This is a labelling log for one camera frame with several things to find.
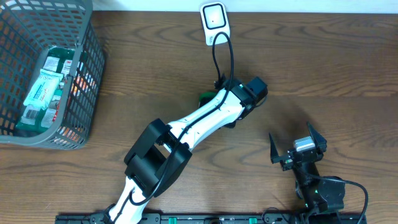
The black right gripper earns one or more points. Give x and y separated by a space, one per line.
286 163

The green lid seasoning jar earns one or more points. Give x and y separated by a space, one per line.
206 98

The white toilet wipes pack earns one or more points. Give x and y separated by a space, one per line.
43 89

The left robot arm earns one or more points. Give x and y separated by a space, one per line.
162 151

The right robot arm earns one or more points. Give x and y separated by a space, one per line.
321 194

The white barcode scanner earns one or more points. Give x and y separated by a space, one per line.
214 19

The red snack packet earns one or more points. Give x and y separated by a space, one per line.
77 117

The green 3M flat package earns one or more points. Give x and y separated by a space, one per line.
37 120

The grey plastic mesh basket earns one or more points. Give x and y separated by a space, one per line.
29 29

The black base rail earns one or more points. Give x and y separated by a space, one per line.
156 218

